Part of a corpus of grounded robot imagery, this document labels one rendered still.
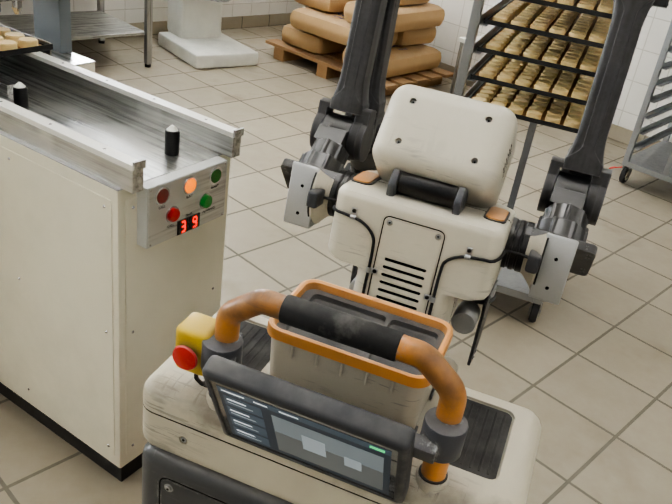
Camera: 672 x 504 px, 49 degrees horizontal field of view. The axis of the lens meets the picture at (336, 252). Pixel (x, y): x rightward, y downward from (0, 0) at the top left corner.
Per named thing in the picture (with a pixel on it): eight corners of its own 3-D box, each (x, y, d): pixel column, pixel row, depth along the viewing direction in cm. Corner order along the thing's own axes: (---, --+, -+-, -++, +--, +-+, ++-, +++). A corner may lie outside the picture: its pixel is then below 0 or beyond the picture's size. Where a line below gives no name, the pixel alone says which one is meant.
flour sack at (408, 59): (384, 82, 501) (387, 60, 493) (337, 65, 523) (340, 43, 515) (442, 69, 551) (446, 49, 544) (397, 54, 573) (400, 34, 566)
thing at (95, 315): (-47, 371, 216) (-91, 68, 173) (53, 323, 242) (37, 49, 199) (120, 495, 185) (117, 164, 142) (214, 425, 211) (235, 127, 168)
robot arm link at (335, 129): (310, 143, 134) (337, 151, 132) (331, 100, 138) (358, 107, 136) (316, 171, 142) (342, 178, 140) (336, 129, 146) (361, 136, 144)
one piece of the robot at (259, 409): (436, 535, 95) (453, 468, 77) (196, 438, 104) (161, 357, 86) (462, 457, 101) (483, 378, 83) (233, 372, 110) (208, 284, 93)
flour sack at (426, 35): (330, 24, 566) (332, 3, 558) (366, 21, 594) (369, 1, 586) (401, 49, 525) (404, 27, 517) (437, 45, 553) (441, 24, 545)
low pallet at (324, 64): (264, 54, 563) (265, 39, 558) (335, 45, 618) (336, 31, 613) (384, 103, 498) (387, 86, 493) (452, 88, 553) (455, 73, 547)
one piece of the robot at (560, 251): (558, 306, 118) (579, 242, 114) (527, 297, 120) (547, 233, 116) (562, 286, 127) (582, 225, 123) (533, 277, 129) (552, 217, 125)
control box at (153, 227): (135, 243, 155) (135, 183, 149) (213, 210, 174) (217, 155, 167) (147, 250, 154) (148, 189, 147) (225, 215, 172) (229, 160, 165)
